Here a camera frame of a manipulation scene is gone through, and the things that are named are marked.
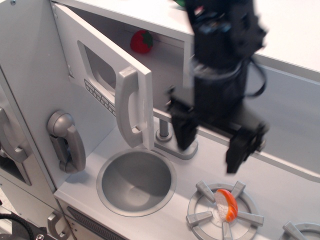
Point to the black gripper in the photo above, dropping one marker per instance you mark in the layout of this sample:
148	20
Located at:
216	102

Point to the salmon sushi toy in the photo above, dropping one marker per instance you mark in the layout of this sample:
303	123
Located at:
226	204

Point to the red chili pepper toy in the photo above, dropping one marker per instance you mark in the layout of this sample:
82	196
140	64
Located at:
181	3

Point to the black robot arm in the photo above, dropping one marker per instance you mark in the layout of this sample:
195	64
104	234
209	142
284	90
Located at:
226	36

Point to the grey round sink basin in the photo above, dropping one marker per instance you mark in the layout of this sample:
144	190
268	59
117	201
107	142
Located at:
136	182

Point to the red strawberry toy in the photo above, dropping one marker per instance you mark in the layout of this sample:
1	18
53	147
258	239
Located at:
142	42

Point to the white toy kitchen unit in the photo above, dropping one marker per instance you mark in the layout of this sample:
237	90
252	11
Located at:
283	178

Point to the white microwave door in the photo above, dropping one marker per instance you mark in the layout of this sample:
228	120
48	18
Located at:
89	43

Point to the grey oven door handle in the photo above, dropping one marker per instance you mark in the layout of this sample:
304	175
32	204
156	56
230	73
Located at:
57	227

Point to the grey microwave door handle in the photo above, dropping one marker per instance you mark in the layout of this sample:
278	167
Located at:
130	109

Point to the grey toy telephone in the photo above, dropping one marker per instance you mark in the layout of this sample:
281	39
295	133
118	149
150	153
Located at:
66	142

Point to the grey toy faucet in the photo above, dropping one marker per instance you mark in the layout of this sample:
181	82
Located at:
165	140

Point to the grey stove burner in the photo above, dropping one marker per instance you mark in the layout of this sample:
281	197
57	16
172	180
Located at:
300	231
204	221

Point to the grey fridge door handle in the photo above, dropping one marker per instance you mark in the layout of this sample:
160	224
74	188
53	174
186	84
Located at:
11	137

